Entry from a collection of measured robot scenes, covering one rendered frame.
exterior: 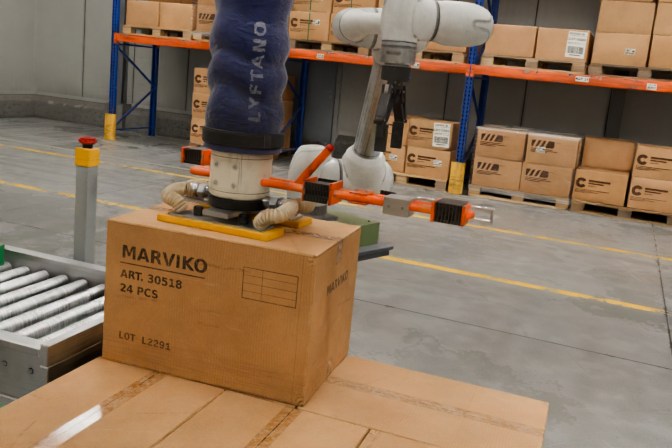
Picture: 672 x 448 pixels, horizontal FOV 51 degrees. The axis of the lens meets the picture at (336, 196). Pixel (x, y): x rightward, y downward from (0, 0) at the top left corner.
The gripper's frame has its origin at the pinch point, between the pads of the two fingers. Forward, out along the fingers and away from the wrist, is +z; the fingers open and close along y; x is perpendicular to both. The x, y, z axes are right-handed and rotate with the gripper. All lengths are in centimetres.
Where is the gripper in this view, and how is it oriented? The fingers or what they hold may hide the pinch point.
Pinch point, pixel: (388, 145)
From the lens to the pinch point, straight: 183.4
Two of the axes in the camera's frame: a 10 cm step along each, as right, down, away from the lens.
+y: -3.7, 1.3, -9.2
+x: 9.3, 1.5, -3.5
